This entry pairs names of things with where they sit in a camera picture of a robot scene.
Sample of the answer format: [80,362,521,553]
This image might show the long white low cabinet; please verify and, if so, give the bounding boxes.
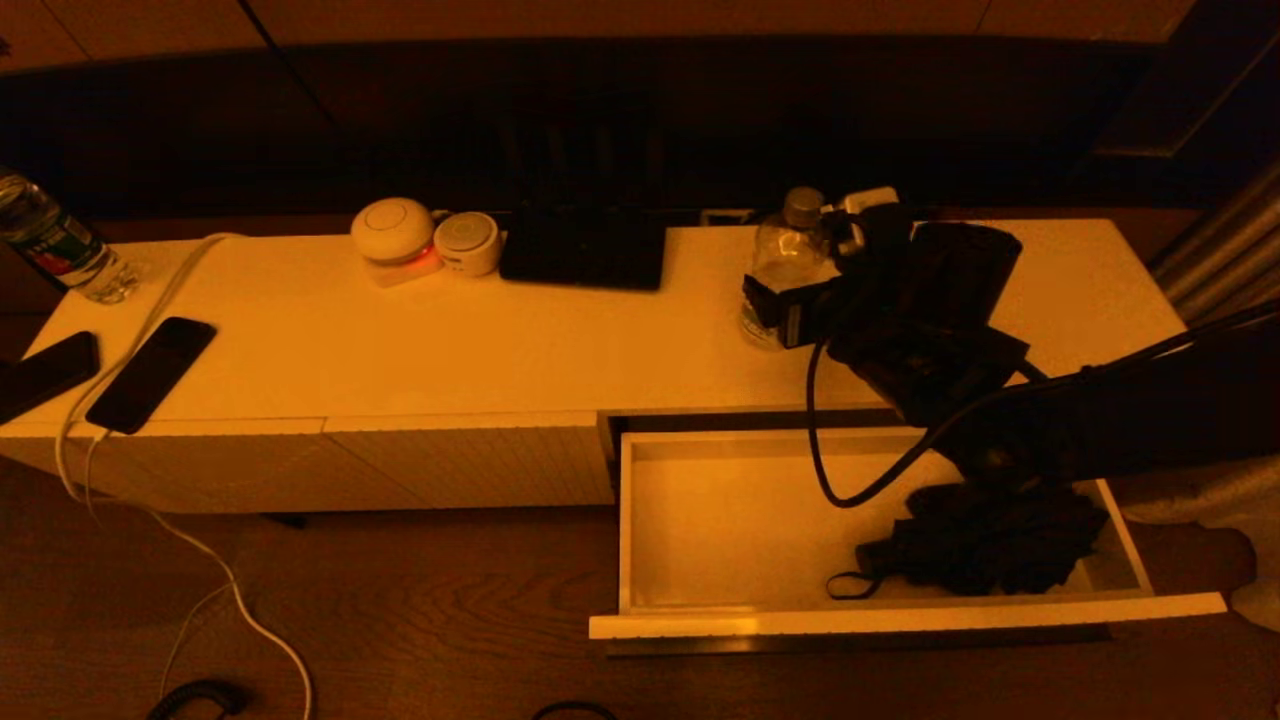
[0,218,1239,516]

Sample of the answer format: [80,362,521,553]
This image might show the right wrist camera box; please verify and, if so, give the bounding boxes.
[741,271,831,350]

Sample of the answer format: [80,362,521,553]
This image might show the black smartphone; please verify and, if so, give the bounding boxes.
[85,315,219,435]
[0,330,102,425]

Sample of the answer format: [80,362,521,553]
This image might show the thick white charging cable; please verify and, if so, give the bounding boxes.
[54,231,315,720]

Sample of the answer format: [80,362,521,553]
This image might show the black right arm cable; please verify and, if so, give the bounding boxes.
[804,300,1280,510]

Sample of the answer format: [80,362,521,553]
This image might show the white ribbed cabinet door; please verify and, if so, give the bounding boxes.
[323,410,616,507]
[0,418,431,515]

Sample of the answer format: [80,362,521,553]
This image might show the pale pleated curtain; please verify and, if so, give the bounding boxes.
[1120,160,1280,631]

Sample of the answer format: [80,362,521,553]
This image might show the thin black wall cable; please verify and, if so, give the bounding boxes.
[234,0,343,133]

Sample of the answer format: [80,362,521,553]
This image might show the labelled plastic water bottle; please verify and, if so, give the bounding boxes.
[0,168,142,305]

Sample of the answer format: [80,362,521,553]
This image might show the black base cable with plug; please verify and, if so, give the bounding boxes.
[530,699,622,720]

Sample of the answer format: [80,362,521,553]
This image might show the thin white cable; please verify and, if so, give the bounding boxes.
[84,434,239,703]

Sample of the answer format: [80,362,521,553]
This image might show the large white round device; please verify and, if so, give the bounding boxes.
[349,196,444,289]

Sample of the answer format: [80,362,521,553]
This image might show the clear bottle with grey cap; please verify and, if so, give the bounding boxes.
[737,184,833,350]

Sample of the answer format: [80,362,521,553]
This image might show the white ribbed drawer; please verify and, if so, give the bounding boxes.
[588,420,1229,643]

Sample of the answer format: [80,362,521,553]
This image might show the small white round speaker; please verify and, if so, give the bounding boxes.
[433,210,503,278]

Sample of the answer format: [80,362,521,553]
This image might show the coiled black cable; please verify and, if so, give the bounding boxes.
[147,677,247,720]

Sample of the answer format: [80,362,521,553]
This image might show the black umbrella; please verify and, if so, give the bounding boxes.
[824,478,1112,602]

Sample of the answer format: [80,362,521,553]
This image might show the flat black set-top box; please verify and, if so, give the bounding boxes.
[497,203,668,292]

